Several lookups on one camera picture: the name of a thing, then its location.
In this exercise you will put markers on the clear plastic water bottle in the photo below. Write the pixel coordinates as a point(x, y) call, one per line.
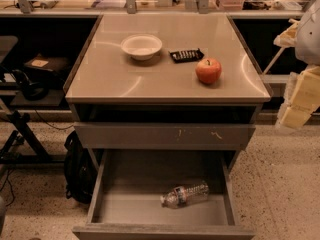
point(185, 195)

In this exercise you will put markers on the black box with label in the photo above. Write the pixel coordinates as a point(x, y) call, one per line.
point(57, 67)

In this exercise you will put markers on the black headphones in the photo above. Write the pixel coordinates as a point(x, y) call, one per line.
point(31, 90)

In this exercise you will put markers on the closed grey top drawer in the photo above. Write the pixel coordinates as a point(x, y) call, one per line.
point(162, 136)

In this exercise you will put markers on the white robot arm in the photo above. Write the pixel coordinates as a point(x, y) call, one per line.
point(307, 47)

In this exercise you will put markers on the grey drawer cabinet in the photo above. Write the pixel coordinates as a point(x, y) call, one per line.
point(110, 86)

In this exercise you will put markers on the open grey middle drawer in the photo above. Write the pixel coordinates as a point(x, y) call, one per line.
point(126, 199)

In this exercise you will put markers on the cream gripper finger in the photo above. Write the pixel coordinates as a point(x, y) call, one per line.
point(301, 99)
point(287, 38)

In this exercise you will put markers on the black snack bar packet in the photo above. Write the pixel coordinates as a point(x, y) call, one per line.
point(185, 56)

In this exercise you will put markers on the black backpack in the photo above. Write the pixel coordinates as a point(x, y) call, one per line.
point(79, 170)

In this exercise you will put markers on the white bowl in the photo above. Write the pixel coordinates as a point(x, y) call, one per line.
point(141, 47)

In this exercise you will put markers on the black metal stand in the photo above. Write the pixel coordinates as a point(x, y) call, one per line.
point(20, 135)

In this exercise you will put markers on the red apple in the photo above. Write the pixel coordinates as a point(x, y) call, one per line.
point(208, 70)

